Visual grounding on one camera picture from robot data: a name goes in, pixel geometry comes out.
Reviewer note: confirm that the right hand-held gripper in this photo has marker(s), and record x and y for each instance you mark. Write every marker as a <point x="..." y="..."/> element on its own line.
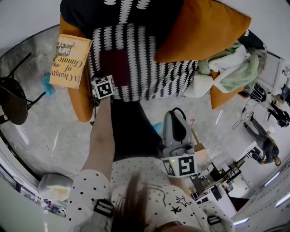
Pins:
<point x="185" y="165"/>

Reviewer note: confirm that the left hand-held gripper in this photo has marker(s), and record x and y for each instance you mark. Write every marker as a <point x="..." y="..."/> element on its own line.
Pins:
<point x="104" y="88"/>

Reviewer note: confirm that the maroon hardcover book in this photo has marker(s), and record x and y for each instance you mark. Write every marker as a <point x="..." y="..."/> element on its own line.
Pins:
<point x="115" y="65"/>

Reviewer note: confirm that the orange sofa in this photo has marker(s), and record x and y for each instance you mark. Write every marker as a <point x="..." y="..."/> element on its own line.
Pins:
<point x="81" y="106"/>

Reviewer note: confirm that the person's right forearm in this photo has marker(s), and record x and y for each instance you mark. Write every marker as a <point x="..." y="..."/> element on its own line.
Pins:
<point x="180" y="185"/>

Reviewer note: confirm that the person's left forearm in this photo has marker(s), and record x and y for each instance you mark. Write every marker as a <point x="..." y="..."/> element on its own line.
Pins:
<point x="99" y="140"/>

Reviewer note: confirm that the yellow paperback book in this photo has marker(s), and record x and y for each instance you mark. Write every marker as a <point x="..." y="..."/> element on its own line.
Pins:
<point x="68" y="65"/>

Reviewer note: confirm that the teal fluffy duster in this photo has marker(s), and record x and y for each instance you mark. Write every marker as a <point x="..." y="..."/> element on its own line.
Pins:
<point x="48" y="87"/>
<point x="158" y="127"/>

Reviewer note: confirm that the black white striped blanket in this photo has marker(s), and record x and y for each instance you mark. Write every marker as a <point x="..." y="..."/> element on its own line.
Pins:
<point x="145" y="68"/>

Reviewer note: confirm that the black trousers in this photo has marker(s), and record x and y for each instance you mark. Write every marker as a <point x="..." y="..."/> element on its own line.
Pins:
<point x="131" y="136"/>

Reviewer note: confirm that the white pillow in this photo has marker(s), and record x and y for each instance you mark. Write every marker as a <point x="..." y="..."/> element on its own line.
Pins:
<point x="198" y="86"/>

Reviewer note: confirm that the orange cushion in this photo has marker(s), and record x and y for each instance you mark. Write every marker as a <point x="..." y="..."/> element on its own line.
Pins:
<point x="218" y="97"/>
<point x="204" y="31"/>

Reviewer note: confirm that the white spotted t-shirt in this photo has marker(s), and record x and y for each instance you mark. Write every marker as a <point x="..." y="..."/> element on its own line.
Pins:
<point x="136" y="167"/>

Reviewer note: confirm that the black metal rack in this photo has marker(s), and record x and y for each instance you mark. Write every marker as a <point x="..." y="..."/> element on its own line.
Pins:
<point x="233" y="168"/>

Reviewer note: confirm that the green white fleece blanket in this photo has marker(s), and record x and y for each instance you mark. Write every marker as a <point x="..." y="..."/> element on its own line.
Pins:
<point x="238" y="77"/>

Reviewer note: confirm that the black round chair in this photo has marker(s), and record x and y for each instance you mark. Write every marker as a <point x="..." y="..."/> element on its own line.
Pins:
<point x="12" y="102"/>

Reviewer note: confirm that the cardboard box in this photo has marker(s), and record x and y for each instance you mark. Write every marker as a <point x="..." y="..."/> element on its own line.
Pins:
<point x="277" y="99"/>

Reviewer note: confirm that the white round bin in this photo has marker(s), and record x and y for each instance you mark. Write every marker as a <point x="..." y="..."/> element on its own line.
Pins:
<point x="52" y="181"/>

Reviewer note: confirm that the grey brown knitted throw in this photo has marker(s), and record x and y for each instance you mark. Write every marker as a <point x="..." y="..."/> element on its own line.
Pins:
<point x="260" y="59"/>

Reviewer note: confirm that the white desk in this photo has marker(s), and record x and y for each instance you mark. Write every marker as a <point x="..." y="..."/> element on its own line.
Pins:
<point x="272" y="70"/>

